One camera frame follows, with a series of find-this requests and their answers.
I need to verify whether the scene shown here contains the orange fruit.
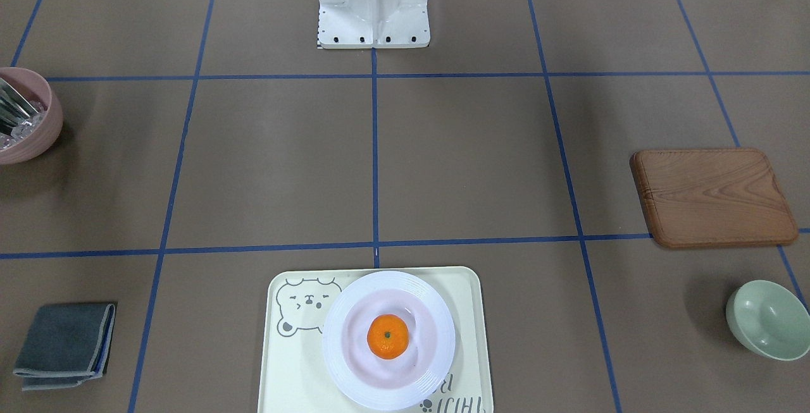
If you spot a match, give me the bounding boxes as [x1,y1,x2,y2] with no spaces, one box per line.
[366,313,410,361]

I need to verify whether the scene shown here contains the white round plate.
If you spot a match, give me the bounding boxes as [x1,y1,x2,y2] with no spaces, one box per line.
[322,271,456,411]

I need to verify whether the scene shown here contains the cream bear tray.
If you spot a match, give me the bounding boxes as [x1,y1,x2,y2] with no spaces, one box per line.
[257,266,494,412]

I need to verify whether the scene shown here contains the wooden cutting board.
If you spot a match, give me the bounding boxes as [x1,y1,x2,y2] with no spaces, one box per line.
[630,148,799,249]

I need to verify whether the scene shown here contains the grey folded cloth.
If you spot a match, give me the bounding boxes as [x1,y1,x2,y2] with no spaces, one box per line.
[13,302,118,391]

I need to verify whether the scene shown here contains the green bowl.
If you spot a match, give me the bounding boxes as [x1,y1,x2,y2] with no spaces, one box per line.
[725,280,809,361]

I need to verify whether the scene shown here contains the clear ice cubes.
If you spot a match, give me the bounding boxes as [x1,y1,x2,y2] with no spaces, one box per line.
[1,100,47,151]

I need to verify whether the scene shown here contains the pink bowl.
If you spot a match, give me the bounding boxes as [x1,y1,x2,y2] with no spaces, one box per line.
[1,67,64,165]

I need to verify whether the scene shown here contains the metal scoop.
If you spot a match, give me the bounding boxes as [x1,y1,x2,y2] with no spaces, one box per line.
[1,78,35,118]

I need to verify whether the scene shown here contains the white pedestal base plate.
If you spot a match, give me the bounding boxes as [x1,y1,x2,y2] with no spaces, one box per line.
[316,4,431,49]

